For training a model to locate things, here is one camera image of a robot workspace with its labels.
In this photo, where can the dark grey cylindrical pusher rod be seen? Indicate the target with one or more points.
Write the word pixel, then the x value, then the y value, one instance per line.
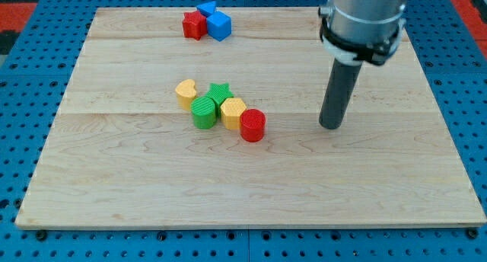
pixel 339 90

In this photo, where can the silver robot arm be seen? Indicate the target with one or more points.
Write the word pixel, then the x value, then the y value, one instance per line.
pixel 355 32

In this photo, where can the yellow hexagon block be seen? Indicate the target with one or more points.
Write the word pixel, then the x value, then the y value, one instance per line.
pixel 231 110

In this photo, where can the red cylinder block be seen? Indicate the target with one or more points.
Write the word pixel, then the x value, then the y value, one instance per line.
pixel 252 125

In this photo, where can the green star block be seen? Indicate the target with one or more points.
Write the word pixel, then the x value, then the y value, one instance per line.
pixel 219 93

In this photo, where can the blue cube block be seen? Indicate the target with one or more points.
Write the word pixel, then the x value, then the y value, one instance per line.
pixel 219 25

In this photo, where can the green cylinder block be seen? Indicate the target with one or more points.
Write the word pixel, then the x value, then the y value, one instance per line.
pixel 203 112

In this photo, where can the blue triangle block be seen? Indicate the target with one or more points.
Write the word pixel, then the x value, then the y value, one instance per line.
pixel 207 8

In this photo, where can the red star block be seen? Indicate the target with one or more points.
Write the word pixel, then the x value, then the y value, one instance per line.
pixel 194 25

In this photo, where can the yellow heart block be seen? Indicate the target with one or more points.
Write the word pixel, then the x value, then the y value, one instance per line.
pixel 186 93

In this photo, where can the wooden board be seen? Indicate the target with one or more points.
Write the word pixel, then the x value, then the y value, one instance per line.
pixel 123 155

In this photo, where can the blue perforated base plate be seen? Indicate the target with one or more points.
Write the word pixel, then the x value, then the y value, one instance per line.
pixel 36 72

